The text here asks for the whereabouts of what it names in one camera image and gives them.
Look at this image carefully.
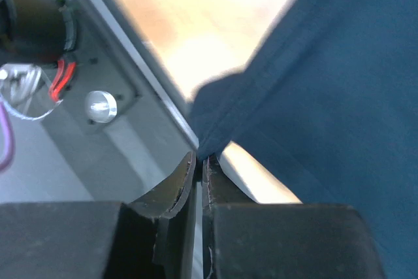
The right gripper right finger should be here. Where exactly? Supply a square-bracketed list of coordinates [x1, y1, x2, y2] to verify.
[202, 156, 385, 278]

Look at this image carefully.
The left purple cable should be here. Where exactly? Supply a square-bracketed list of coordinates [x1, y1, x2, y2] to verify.
[0, 101, 16, 172]

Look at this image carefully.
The left white knob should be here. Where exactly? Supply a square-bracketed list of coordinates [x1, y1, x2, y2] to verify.
[85, 91, 118, 123]

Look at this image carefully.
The navy basketball jersey tank top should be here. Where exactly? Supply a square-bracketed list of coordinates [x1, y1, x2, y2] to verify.
[189, 0, 417, 278]

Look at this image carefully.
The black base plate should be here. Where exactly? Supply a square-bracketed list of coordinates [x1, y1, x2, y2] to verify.
[1, 0, 140, 134]

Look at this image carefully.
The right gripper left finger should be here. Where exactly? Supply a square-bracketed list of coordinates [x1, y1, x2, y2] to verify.
[1, 152, 196, 278]

